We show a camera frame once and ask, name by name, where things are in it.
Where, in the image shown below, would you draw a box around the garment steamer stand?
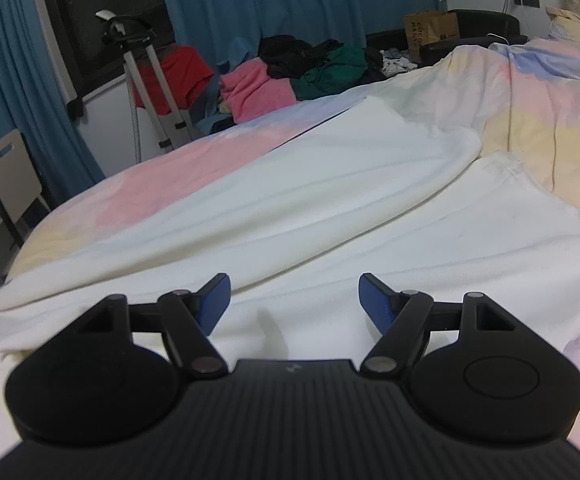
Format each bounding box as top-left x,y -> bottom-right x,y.
95,9 -> 195,163

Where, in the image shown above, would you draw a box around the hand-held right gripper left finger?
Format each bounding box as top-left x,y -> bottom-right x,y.
72,273 -> 231,378

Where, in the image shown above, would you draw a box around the pastel pillow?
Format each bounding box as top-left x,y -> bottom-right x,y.
544,6 -> 580,37

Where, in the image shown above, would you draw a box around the pastel bed blanket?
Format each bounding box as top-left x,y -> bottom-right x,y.
7,7 -> 580,461

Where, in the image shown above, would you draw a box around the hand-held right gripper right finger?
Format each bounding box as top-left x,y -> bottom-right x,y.
359,273 -> 518,376

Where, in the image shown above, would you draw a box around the pink cloth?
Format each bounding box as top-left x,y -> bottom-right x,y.
218,57 -> 298,123

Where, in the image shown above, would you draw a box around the red cloth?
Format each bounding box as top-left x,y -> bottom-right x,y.
137,45 -> 215,111

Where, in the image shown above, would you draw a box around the green cloth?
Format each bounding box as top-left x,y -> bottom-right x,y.
291,46 -> 368,101

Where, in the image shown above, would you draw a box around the brown paper bag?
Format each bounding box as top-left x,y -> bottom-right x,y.
404,10 -> 459,63

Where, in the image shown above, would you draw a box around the black sofa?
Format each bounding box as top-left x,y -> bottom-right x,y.
420,9 -> 528,68

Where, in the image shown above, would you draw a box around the patterned grey cloth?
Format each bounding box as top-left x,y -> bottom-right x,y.
382,49 -> 423,73

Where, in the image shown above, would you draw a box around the white pants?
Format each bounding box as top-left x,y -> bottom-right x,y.
0,96 -> 580,386

